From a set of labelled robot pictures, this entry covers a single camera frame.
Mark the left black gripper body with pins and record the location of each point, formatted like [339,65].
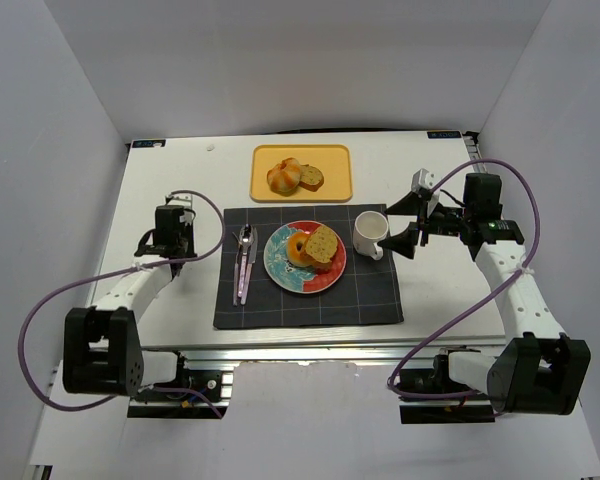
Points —
[165,251]

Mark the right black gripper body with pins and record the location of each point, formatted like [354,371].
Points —
[423,225]

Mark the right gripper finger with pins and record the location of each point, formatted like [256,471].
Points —
[410,205]
[403,243]

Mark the bread slice back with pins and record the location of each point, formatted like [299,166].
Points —
[320,248]

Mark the bread slice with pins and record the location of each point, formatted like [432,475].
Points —
[311,178]
[320,248]

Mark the orange bagel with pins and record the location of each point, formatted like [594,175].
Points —
[294,249]

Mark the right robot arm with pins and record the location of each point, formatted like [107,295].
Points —
[541,369]

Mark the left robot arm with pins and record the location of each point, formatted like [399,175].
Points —
[102,352]

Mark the bread slice front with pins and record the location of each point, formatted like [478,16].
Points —
[311,178]

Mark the white mug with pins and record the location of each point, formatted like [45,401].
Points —
[370,227]

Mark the right blue corner label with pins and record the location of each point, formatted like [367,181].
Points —
[444,134]

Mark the blue corner label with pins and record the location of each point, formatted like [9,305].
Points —
[148,143]
[444,134]

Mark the left blue corner label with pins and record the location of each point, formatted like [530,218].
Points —
[148,143]

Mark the dark checked placemat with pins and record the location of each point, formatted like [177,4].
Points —
[367,293]

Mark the red and teal plate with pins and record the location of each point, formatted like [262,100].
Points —
[307,280]

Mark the yellow tray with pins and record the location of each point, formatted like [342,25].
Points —
[333,160]

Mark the striped orange bun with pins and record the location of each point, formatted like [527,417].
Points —
[284,177]

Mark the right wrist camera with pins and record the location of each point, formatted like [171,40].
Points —
[423,182]

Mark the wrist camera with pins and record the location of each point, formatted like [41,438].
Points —
[185,201]
[423,182]

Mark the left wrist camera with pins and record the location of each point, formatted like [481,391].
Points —
[185,201]

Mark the pink handled spoon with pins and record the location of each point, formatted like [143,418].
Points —
[245,259]

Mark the pink handled knife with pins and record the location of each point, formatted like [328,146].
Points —
[250,252]

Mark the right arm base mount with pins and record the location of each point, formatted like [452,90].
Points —
[467,410]

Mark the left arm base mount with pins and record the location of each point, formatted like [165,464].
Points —
[193,395]

